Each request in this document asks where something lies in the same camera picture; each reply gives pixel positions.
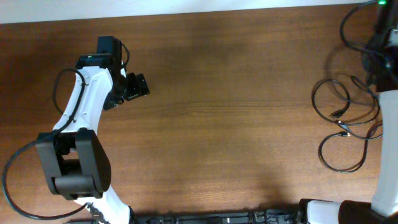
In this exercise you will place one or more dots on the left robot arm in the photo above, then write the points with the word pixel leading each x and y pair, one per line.
pixel 74 162

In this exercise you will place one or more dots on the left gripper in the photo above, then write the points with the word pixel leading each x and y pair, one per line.
pixel 138 88

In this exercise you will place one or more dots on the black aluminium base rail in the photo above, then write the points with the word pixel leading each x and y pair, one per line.
pixel 270 216

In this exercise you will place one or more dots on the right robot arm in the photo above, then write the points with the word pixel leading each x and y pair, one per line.
pixel 383 207

